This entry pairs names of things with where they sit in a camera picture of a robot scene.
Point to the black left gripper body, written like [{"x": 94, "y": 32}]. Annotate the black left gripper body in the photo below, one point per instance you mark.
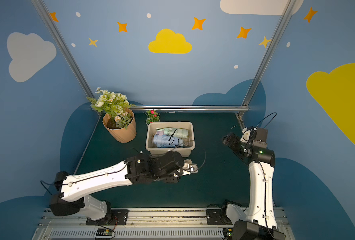
[{"x": 179, "y": 169}]

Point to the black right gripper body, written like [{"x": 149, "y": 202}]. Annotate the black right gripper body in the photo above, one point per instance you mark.
[{"x": 233, "y": 143}]

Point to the pale blue umbrella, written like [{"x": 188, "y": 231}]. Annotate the pale blue umbrella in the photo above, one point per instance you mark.
[{"x": 167, "y": 142}]

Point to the mint umbrella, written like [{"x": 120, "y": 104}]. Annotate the mint umbrella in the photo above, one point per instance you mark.
[{"x": 173, "y": 132}]

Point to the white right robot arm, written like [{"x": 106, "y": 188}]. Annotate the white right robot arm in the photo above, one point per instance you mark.
[{"x": 259, "y": 222}]

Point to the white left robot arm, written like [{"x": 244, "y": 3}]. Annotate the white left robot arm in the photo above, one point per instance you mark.
[{"x": 74, "y": 192}]

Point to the beige plastic storage box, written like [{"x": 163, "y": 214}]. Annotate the beige plastic storage box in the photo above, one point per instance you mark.
[{"x": 185, "y": 150}]

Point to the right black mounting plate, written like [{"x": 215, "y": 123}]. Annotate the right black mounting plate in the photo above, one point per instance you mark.
[{"x": 216, "y": 215}]

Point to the black mounting plate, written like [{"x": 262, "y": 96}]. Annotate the black mounting plate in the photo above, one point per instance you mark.
[
  {"x": 113, "y": 217},
  {"x": 216, "y": 215}
]

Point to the small pink flower pot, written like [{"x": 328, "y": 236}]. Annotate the small pink flower pot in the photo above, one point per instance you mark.
[{"x": 152, "y": 117}]

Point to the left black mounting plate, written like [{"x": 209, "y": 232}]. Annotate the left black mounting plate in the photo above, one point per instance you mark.
[{"x": 113, "y": 217}]

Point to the tan pot with white flowers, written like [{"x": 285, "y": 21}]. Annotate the tan pot with white flowers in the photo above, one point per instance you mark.
[{"x": 118, "y": 118}]

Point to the right green circuit board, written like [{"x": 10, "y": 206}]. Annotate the right green circuit board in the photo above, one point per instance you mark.
[{"x": 227, "y": 234}]

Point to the green circuit board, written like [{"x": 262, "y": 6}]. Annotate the green circuit board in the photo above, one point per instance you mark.
[
  {"x": 104, "y": 234},
  {"x": 227, "y": 234}
]

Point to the left green circuit board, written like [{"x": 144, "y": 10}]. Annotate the left green circuit board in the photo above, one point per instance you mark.
[{"x": 104, "y": 234}]

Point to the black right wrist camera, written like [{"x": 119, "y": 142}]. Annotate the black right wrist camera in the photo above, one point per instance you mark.
[{"x": 255, "y": 136}]

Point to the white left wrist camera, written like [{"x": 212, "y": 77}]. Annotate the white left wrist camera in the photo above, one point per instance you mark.
[{"x": 189, "y": 167}]

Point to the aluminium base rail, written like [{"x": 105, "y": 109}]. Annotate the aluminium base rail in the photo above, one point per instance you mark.
[{"x": 141, "y": 224}]

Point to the aluminium frame back bar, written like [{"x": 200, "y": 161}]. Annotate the aluminium frame back bar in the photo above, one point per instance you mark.
[{"x": 192, "y": 108}]

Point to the aluminium frame right post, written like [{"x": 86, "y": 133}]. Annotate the aluminium frame right post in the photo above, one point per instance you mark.
[{"x": 276, "y": 37}]

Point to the aluminium frame post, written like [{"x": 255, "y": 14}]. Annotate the aluminium frame post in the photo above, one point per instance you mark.
[
  {"x": 276, "y": 37},
  {"x": 50, "y": 24}
]

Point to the aluminium frame left post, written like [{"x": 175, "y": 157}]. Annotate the aluminium frame left post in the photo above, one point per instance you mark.
[{"x": 50, "y": 24}]

